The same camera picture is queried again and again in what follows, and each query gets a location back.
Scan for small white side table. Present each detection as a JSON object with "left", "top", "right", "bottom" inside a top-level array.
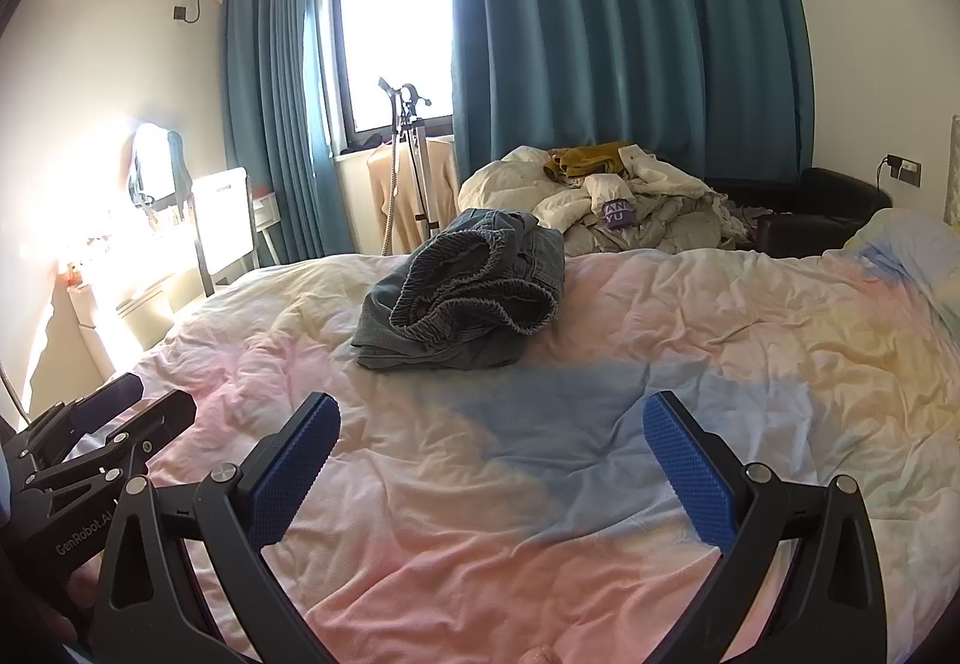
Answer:
[{"left": 251, "top": 187, "right": 287, "bottom": 264}]

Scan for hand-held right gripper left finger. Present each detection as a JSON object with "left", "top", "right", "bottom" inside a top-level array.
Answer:
[{"left": 90, "top": 392, "right": 342, "bottom": 664}]

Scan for garment steamer stand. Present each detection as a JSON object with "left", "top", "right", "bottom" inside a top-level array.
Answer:
[{"left": 377, "top": 77, "right": 451, "bottom": 256}]

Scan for wide teal curtain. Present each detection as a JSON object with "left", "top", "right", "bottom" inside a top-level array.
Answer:
[{"left": 441, "top": 0, "right": 817, "bottom": 185}]

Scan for narrow teal curtain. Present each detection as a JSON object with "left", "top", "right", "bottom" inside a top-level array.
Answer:
[{"left": 221, "top": 0, "right": 357, "bottom": 264}]

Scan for black armchair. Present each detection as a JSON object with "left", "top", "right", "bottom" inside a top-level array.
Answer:
[{"left": 709, "top": 167, "right": 893, "bottom": 258}]

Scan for white garment with purple print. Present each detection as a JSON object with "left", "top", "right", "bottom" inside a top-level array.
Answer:
[{"left": 585, "top": 172, "right": 653, "bottom": 234}]

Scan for window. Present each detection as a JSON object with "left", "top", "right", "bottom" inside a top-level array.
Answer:
[{"left": 328, "top": 0, "right": 458, "bottom": 156}]

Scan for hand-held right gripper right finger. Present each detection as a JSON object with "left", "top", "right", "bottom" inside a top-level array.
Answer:
[{"left": 641, "top": 391, "right": 890, "bottom": 664}]

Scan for white-backed black chair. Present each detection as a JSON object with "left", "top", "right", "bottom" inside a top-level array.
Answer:
[{"left": 191, "top": 164, "right": 260, "bottom": 297}]

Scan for pile of white bedding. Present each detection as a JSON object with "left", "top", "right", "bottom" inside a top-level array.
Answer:
[{"left": 457, "top": 145, "right": 758, "bottom": 256}]

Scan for blue denim pants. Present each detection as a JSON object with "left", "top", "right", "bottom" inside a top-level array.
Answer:
[{"left": 351, "top": 208, "right": 567, "bottom": 372}]

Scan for pastel tie-dye duvet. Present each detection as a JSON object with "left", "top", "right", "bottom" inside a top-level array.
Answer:
[{"left": 112, "top": 244, "right": 960, "bottom": 664}]

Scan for white dressing table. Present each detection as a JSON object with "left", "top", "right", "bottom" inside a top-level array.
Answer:
[{"left": 60, "top": 244, "right": 203, "bottom": 395}]

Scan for vanity mirror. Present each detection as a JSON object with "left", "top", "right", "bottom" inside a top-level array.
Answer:
[{"left": 127, "top": 122, "right": 188, "bottom": 215}]

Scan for mustard yellow cloth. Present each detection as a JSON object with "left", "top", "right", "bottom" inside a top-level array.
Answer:
[{"left": 544, "top": 140, "right": 638, "bottom": 181}]

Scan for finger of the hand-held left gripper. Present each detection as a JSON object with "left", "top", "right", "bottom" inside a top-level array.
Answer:
[
  {"left": 15, "top": 373, "right": 145, "bottom": 456},
  {"left": 22, "top": 388, "right": 197, "bottom": 494}
]

